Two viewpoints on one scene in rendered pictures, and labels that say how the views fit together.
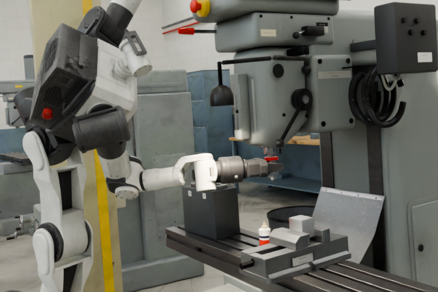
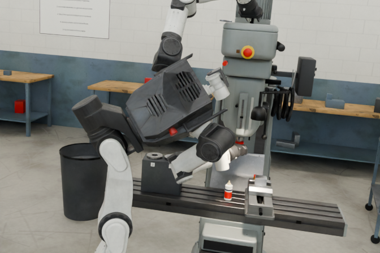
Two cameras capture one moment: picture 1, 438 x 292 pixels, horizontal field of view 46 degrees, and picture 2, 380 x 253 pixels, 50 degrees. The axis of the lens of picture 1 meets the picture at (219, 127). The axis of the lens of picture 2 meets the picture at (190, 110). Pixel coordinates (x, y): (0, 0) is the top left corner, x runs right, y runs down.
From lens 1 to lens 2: 1.76 m
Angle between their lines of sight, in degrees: 50
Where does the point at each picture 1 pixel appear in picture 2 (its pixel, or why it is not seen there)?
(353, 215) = (245, 166)
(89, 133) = (224, 148)
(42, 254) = (119, 239)
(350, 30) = not seen: hidden behind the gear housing
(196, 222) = (157, 184)
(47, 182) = (128, 180)
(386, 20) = (310, 68)
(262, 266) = (270, 210)
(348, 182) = not seen: hidden behind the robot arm
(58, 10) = not seen: outside the picture
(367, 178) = (253, 144)
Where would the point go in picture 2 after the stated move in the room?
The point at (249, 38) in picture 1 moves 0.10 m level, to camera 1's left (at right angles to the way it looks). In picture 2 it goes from (264, 74) to (253, 75)
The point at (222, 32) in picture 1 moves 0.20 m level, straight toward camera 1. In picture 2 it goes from (234, 64) to (270, 69)
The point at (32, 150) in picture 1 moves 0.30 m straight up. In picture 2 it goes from (116, 155) to (119, 79)
